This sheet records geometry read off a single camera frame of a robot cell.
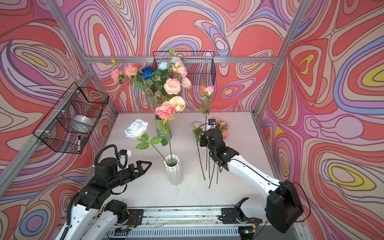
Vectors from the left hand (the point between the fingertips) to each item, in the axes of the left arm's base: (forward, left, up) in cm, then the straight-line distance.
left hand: (149, 167), depth 71 cm
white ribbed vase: (-2, -12, +1) cm, 13 cm away
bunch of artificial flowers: (+36, -43, -13) cm, 58 cm away
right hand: (+18, -28, +1) cm, 33 cm away
